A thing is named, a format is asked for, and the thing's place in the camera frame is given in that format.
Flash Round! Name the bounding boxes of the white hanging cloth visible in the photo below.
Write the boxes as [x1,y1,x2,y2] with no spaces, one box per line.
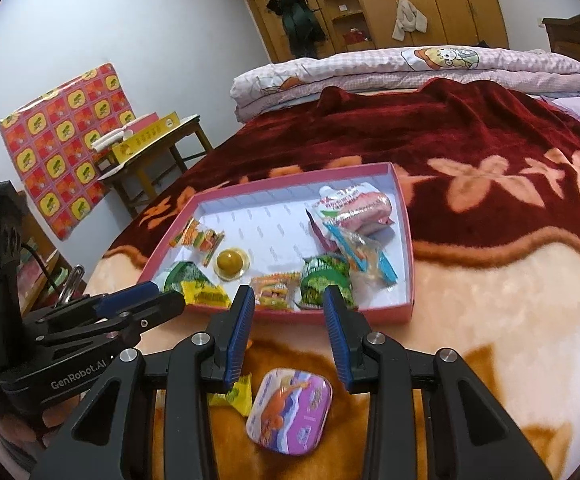
[391,0,428,42]

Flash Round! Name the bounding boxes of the black cable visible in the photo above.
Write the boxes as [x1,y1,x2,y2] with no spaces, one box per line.
[17,242,66,293]

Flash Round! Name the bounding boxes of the yellow flat box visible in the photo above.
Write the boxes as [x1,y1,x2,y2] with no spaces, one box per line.
[112,111,181,163]

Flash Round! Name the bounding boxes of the brown round jelly cup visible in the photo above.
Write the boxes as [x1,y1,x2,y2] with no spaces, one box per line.
[214,247,249,278]

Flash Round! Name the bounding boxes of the orange edged gummy packet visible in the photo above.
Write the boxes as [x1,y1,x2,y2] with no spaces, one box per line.
[169,216,225,266]

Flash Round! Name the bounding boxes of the metal carabiner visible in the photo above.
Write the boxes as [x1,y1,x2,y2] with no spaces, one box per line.
[57,264,86,306]

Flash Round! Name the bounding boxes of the wooden stool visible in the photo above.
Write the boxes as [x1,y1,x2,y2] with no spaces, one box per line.
[97,115,215,218]

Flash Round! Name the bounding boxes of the dark wooden headboard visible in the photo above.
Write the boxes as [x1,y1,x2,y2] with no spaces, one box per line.
[542,12,580,96]

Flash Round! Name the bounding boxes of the red yellow patterned board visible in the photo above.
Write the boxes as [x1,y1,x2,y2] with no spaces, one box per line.
[0,62,136,241]

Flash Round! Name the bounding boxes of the pink cardboard box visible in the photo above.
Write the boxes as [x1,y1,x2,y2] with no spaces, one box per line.
[136,161,415,327]

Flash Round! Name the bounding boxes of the blue edged clear packet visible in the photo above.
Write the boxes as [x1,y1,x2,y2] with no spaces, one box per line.
[326,222,399,287]

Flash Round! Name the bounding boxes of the white pink jelly pouch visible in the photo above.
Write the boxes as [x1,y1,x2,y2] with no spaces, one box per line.
[306,183,395,238]

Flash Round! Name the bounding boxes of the wooden side cabinet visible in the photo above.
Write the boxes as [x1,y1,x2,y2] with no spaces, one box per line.
[15,190,88,316]

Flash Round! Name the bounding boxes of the purple tin box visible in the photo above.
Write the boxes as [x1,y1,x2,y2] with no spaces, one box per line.
[246,367,333,457]

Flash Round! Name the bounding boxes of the yellow green candy packet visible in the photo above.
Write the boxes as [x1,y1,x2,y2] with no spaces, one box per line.
[180,280,231,310]

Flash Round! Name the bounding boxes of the dark hanging jacket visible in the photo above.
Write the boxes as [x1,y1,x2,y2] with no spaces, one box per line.
[266,0,327,60]

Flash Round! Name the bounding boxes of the maroon printed blanket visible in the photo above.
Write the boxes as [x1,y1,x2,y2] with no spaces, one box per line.
[85,77,580,480]

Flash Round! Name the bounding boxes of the folded pink quilt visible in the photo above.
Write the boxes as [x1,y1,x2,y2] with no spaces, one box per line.
[230,45,580,123]

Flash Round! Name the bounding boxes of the white long object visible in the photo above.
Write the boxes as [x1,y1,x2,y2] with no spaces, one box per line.
[91,127,138,151]

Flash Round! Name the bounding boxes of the rainbow edged gummy packet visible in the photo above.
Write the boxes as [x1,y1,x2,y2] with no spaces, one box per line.
[250,271,303,310]

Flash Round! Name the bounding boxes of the green snack packet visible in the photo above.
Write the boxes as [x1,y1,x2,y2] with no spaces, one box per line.
[297,254,357,311]
[162,261,211,295]

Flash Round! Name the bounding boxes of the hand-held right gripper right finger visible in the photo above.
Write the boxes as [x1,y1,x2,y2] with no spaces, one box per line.
[322,285,553,480]

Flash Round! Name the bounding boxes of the wooden wardrobe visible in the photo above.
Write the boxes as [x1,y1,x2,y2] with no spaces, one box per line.
[212,0,510,63]

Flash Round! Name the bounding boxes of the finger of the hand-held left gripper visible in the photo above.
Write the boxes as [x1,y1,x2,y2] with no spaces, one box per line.
[115,290,187,343]
[87,281,161,313]

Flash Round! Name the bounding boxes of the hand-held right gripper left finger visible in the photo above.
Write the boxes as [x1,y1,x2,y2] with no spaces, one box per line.
[30,285,257,480]

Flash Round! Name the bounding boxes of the person's left hand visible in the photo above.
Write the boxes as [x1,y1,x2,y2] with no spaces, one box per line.
[0,395,83,456]

